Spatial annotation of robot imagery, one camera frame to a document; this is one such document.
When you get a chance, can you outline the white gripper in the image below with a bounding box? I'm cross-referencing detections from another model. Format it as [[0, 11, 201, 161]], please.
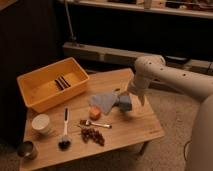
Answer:
[[127, 77, 148, 106]]

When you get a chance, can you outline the orange apple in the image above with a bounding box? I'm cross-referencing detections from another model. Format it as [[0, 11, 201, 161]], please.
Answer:
[[89, 106, 101, 120]]

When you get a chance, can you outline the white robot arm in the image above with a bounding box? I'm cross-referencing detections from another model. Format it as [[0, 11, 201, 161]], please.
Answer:
[[127, 55, 213, 171]]

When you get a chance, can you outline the white paper cup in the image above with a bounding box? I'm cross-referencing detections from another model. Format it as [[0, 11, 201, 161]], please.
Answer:
[[31, 114, 51, 135]]

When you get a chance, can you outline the metal cup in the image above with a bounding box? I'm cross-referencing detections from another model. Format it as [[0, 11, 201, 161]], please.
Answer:
[[17, 141, 38, 160]]

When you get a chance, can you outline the light blue cloth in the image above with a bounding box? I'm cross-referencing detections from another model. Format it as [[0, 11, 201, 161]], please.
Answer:
[[89, 92, 118, 115]]

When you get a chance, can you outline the wooden table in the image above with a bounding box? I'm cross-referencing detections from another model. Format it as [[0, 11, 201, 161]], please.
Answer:
[[20, 69, 164, 171]]

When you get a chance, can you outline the metal spoon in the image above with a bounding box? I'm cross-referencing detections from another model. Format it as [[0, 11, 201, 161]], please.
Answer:
[[79, 120, 112, 129]]

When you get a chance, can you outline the bunch of dark grapes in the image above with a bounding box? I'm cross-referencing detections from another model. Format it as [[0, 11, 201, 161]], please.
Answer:
[[81, 128, 105, 146]]

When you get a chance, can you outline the dark striped item in bin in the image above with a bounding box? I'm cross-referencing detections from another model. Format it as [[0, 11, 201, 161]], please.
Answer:
[[55, 76, 70, 90]]

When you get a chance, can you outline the yellow plastic bin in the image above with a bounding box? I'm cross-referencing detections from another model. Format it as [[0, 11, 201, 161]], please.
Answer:
[[17, 57, 89, 113]]

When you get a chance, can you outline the grey metal pole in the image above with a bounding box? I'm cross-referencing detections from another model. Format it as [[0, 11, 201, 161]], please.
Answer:
[[64, 0, 77, 45]]

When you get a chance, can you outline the upper shelf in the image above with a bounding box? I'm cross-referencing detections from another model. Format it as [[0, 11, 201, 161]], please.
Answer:
[[57, 0, 213, 19]]

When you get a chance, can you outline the long grey baseboard rail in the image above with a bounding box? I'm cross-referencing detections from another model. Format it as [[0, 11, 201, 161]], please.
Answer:
[[63, 42, 213, 76]]

